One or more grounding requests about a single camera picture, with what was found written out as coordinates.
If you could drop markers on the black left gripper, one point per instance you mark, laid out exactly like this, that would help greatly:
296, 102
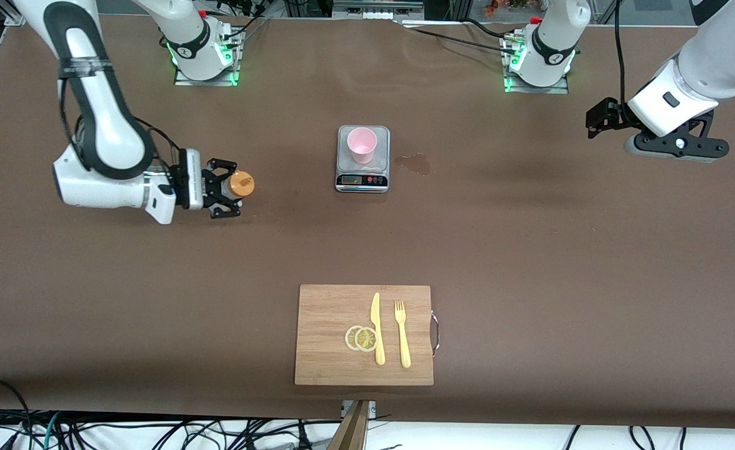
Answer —
611, 116

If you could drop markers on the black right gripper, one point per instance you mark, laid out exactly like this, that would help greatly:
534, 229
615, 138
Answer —
192, 179

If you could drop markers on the translucent squeeze bottle orange cap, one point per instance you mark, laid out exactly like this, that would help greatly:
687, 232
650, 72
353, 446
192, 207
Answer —
241, 184

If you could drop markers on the pink plastic cup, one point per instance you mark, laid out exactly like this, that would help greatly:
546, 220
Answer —
362, 147

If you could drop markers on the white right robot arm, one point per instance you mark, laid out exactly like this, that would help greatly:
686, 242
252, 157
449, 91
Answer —
105, 137

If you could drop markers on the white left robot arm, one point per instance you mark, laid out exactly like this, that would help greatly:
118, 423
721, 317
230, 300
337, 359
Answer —
711, 69

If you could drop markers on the silver digital kitchen scale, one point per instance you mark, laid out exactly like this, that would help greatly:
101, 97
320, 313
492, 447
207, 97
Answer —
362, 181

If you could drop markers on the wooden cutting board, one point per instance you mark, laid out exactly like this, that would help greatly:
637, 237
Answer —
324, 312

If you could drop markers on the lemon slice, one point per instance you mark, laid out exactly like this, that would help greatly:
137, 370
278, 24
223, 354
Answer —
366, 339
350, 338

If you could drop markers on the yellow plastic knife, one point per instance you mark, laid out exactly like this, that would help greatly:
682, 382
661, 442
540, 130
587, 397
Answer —
379, 350

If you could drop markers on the white power strip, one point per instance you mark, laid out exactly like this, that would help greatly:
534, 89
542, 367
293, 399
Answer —
380, 15

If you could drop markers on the yellow plastic fork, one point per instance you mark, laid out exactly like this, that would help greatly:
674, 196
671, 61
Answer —
405, 350

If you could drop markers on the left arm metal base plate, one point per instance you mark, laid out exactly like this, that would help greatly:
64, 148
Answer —
536, 90

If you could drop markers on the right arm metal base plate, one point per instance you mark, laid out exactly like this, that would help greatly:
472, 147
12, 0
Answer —
205, 82

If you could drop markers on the aluminium frame corner bracket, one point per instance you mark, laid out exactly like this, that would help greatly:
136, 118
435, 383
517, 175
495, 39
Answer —
16, 17

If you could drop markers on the wooden post with metal bracket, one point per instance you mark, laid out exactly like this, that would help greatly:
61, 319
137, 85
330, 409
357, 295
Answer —
355, 431

